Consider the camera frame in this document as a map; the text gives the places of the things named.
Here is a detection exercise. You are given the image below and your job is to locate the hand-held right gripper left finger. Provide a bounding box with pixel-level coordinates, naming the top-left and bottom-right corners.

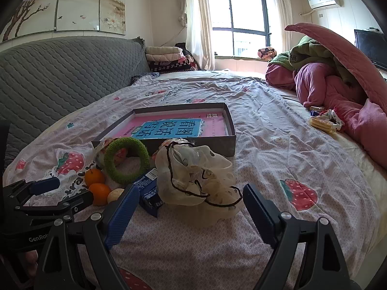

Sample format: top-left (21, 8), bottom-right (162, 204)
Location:
top-left (33, 184), bottom-right (140, 290)

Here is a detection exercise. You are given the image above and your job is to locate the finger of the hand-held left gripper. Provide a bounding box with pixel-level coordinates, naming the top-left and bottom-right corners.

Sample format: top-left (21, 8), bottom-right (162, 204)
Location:
top-left (14, 191), bottom-right (95, 218)
top-left (3, 177), bottom-right (61, 206)

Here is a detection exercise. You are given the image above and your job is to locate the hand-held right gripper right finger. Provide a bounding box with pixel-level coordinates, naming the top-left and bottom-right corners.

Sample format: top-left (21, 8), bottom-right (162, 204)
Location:
top-left (242, 184), bottom-right (362, 290)

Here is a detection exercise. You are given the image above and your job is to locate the tan round ball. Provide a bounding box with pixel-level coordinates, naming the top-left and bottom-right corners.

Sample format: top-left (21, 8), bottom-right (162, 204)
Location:
top-left (107, 188), bottom-right (125, 205)

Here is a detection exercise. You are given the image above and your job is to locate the orange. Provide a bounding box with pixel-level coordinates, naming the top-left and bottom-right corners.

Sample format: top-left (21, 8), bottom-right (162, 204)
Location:
top-left (89, 183), bottom-right (112, 206)
top-left (84, 168), bottom-right (106, 188)

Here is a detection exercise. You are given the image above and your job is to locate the green fuzzy ring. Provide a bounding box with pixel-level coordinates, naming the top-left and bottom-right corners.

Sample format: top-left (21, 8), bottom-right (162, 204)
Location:
top-left (103, 137), bottom-right (151, 185)

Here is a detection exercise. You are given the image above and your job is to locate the beige mesh scrunchie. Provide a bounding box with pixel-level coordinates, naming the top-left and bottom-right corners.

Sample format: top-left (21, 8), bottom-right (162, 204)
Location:
top-left (154, 139), bottom-right (244, 228)

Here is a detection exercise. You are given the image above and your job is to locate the shallow grey cardboard box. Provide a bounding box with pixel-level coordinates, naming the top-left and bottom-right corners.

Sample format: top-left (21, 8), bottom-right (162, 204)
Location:
top-left (91, 102), bottom-right (237, 158)

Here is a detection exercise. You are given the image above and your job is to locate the strawberry print bed sheet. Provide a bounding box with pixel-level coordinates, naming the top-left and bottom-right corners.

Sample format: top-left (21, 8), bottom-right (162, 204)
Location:
top-left (3, 69), bottom-right (387, 290)

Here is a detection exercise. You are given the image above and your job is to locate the yellow biscuit packet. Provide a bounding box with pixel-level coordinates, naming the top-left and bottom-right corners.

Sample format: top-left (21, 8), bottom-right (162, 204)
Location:
top-left (309, 116), bottom-right (337, 134)

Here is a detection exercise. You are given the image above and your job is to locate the grey quilted headboard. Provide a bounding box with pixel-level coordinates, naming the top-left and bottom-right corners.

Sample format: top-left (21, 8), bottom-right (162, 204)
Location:
top-left (0, 36), bottom-right (152, 170)

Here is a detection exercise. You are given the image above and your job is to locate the pile of snack wrappers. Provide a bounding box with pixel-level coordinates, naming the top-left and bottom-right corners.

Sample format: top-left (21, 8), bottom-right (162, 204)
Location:
top-left (310, 106), bottom-right (345, 127)

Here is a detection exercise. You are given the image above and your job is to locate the pink quilt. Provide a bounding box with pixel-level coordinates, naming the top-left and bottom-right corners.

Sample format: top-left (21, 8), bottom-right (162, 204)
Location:
top-left (266, 22), bottom-right (387, 170)

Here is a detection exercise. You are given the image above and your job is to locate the dark blue patterned cloth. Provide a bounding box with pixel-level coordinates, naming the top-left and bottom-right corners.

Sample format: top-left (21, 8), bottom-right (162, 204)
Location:
top-left (130, 72), bottom-right (159, 86)

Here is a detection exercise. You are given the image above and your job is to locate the patterned cushion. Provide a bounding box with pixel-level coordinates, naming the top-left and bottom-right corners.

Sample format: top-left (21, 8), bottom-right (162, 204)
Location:
top-left (258, 47), bottom-right (276, 60)

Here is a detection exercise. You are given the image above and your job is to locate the stack of folded blankets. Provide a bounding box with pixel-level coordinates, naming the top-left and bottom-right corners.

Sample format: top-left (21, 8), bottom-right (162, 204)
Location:
top-left (145, 46), bottom-right (197, 73)

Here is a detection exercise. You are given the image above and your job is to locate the green blanket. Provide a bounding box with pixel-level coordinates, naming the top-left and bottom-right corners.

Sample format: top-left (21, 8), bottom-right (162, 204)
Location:
top-left (268, 35), bottom-right (339, 73)

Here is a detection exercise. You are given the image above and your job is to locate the black framed window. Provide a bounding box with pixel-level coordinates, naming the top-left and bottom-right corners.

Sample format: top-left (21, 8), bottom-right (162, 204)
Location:
top-left (208, 0), bottom-right (271, 57)

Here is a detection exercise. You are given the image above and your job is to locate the cream curtain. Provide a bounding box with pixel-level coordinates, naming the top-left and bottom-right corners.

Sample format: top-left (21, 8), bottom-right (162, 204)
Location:
top-left (181, 0), bottom-right (217, 71)
top-left (271, 0), bottom-right (292, 58)

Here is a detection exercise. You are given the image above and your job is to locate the black television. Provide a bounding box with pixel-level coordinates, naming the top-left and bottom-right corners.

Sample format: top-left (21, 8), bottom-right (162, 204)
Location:
top-left (354, 29), bottom-right (387, 71)

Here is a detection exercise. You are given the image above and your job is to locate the white air conditioner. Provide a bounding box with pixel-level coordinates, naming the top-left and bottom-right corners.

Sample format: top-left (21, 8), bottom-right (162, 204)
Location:
top-left (308, 0), bottom-right (342, 9)

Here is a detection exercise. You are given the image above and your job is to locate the floral wall painting panel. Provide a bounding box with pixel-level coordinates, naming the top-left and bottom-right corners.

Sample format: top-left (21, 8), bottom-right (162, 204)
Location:
top-left (99, 0), bottom-right (126, 36)
top-left (55, 0), bottom-right (102, 32)
top-left (0, 0), bottom-right (59, 42)

